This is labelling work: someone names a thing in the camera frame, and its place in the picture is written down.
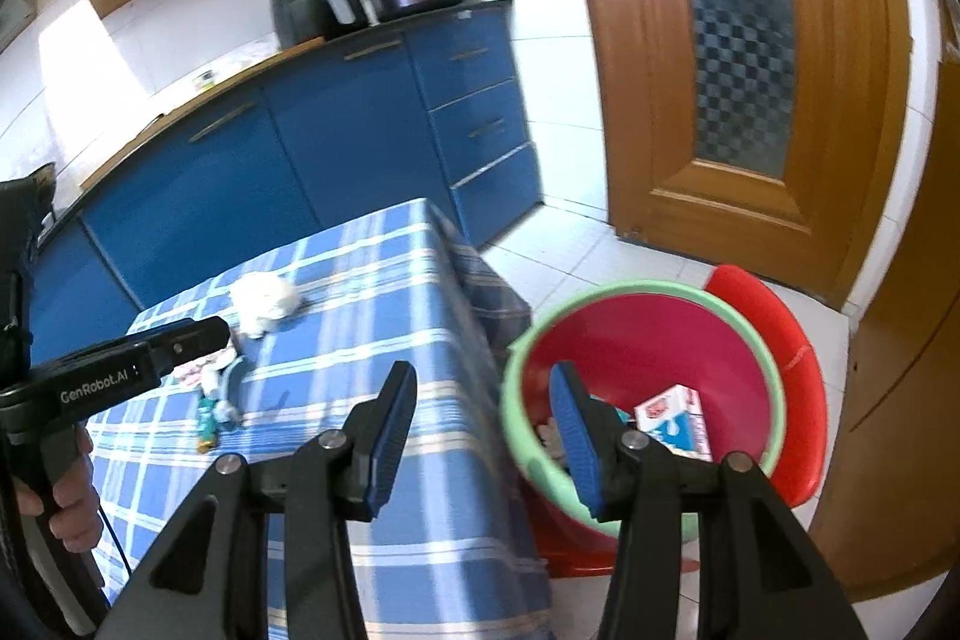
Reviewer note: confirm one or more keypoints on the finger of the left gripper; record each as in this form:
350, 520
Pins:
71, 388

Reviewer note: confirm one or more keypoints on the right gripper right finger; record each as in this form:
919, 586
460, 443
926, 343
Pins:
623, 476

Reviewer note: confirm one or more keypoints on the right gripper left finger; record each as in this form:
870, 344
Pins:
342, 475

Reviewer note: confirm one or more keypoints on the blue white milk carton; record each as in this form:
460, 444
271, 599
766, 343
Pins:
675, 418

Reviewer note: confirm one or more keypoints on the red white snack pouch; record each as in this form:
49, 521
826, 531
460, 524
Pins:
198, 370

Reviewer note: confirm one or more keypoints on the white paper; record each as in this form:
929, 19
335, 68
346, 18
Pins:
261, 300

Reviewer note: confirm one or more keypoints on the green candy wrapper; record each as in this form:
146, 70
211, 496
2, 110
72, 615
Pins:
207, 425

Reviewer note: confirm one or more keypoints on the blue kitchen base cabinets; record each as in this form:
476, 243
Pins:
429, 107

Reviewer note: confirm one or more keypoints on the person left hand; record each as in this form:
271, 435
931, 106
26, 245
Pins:
77, 524

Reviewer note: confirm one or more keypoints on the red plastic stool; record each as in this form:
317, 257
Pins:
802, 461

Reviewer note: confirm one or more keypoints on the red basin green rim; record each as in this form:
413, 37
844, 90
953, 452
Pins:
631, 341

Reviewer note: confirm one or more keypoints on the blue plaid tablecloth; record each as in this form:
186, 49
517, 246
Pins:
451, 555

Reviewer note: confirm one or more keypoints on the wooden side cabinet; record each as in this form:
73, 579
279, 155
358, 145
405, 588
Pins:
887, 519

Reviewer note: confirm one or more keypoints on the black air fryer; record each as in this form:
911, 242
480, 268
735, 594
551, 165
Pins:
299, 21

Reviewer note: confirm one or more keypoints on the wooden door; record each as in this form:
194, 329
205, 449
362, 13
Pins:
756, 132

